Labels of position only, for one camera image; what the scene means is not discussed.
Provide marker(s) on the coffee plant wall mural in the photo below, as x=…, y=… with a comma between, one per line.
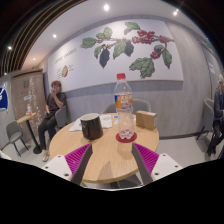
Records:
x=83, y=66

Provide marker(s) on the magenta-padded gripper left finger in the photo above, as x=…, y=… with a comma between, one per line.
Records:
x=56, y=165

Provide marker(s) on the small round wooden table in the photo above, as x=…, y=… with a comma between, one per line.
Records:
x=26, y=118

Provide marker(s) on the dark mug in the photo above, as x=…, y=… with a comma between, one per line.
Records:
x=91, y=126

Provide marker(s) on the flat round red coaster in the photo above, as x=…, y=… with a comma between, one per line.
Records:
x=133, y=139

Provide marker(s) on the green exit sign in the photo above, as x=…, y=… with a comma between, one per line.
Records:
x=207, y=44

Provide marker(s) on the person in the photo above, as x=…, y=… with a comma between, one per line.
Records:
x=55, y=106
x=218, y=110

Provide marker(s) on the clear red-capped drink bottle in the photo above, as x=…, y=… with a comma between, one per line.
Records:
x=124, y=100

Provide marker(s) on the white paper sheet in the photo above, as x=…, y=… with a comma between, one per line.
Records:
x=106, y=121

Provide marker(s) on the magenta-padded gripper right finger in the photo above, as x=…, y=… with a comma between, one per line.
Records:
x=166, y=165

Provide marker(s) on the brown panel door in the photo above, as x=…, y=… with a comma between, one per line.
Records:
x=23, y=90

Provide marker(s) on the round ceiling spotlights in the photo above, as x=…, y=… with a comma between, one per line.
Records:
x=106, y=7

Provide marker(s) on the brown cardboard box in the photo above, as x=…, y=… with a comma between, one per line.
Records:
x=146, y=120

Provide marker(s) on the small bottle with red base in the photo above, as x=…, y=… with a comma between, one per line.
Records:
x=29, y=110

